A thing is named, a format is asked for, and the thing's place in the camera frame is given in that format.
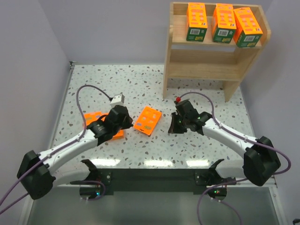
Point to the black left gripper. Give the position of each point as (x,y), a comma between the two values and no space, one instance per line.
(124,117)

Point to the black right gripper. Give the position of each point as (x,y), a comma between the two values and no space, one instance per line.
(179,123)

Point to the orange sponge box wide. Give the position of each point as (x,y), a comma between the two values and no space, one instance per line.
(91,117)
(147,120)
(120,134)

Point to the orange sponge box narrow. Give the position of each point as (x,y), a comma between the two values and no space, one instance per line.
(196,23)
(223,23)

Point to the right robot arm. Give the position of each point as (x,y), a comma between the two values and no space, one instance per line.
(257,163)

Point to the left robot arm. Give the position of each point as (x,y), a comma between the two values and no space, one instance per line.
(36,170)

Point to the wooden shelf unit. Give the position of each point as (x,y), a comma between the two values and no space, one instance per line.
(209,60)

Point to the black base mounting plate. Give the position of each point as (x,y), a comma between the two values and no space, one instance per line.
(156,180)

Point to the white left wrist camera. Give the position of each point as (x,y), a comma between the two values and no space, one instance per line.
(117,100)

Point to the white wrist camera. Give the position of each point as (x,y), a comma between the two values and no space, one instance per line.
(178,99)
(117,100)

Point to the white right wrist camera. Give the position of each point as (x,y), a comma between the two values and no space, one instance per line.
(178,99)

